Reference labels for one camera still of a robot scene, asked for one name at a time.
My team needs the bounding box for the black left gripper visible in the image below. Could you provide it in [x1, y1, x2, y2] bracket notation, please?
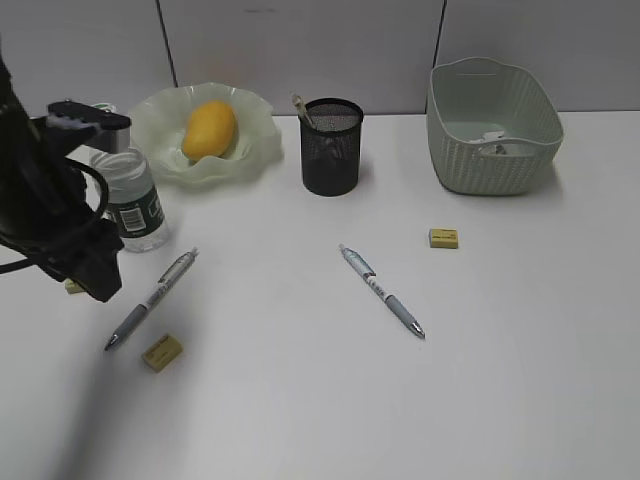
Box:
[36, 218, 124, 303]

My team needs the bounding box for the clear plastic water bottle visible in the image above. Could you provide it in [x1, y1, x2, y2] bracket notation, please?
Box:
[88, 102, 170, 254]

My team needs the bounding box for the yellow mango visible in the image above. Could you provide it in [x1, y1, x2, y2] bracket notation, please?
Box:
[182, 100, 237, 162]

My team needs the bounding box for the beige grip ballpoint pen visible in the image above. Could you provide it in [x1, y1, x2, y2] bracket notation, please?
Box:
[291, 94, 316, 129]

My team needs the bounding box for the grey grip ballpoint pen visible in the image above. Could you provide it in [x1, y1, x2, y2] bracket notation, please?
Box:
[339, 244, 426, 340]

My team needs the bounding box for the waste paper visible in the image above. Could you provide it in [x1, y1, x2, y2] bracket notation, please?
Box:
[469, 130, 521, 156]

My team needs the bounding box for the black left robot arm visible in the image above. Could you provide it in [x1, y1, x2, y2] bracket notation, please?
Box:
[1, 67, 131, 302]

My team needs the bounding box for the yellow eraser near bottle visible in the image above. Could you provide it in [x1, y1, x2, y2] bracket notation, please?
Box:
[64, 279, 85, 295]

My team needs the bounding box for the yellow eraser front left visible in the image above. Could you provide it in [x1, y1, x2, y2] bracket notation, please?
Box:
[142, 334, 183, 373]

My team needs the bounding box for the pale green wavy plate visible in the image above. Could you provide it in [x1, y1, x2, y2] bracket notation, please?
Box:
[128, 82, 282, 188]

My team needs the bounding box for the black mesh pen holder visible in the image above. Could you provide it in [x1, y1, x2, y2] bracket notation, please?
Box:
[299, 98, 364, 197]

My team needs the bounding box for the yellow eraser near basket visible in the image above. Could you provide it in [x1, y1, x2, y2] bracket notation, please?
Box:
[429, 228, 459, 249]

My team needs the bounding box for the pale green woven basket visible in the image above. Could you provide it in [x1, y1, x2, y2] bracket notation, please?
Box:
[427, 57, 564, 196]

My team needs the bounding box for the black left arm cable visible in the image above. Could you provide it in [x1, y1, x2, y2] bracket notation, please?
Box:
[0, 157, 111, 275]

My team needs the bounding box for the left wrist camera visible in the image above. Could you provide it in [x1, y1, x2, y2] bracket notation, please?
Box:
[46, 100, 132, 154]

